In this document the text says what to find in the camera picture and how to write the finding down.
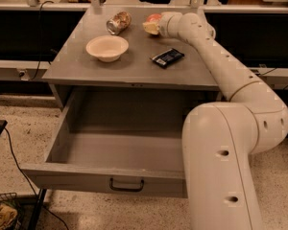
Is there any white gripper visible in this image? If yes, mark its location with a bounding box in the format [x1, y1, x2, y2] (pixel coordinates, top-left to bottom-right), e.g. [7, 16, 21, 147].
[143, 11, 182, 37]

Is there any red apple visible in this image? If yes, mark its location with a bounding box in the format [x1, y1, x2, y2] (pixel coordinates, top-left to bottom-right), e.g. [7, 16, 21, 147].
[146, 13, 161, 23]

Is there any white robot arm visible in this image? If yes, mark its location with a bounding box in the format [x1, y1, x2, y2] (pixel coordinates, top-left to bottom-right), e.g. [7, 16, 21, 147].
[143, 11, 288, 230]

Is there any open grey drawer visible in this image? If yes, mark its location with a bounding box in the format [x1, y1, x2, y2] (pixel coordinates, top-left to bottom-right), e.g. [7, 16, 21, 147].
[22, 87, 217, 197]

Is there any tipped soda can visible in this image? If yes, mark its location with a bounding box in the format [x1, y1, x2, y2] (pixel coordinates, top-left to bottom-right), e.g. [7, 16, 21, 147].
[107, 11, 132, 35]

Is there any blue snack packet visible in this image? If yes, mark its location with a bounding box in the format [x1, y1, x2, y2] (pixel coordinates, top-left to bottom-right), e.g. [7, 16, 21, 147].
[151, 48, 184, 69]

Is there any white bowl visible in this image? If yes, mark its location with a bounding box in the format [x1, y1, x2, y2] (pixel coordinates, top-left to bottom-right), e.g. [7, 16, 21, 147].
[85, 35, 129, 62]

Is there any grey cabinet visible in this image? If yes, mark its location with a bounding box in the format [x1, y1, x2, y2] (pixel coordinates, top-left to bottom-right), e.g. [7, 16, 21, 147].
[43, 6, 218, 105]

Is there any black wall cable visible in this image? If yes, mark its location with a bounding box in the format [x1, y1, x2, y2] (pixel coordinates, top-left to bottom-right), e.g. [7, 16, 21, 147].
[28, 0, 56, 81]

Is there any black drawer handle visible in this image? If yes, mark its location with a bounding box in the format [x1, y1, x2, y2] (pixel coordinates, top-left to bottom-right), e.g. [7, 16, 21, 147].
[108, 178, 145, 193]

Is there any black floor cable left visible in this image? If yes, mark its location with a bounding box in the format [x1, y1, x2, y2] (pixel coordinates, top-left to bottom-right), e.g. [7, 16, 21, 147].
[3, 126, 70, 230]

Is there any wire basket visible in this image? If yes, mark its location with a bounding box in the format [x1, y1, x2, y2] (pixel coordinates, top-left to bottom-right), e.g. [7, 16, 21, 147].
[0, 193, 22, 230]

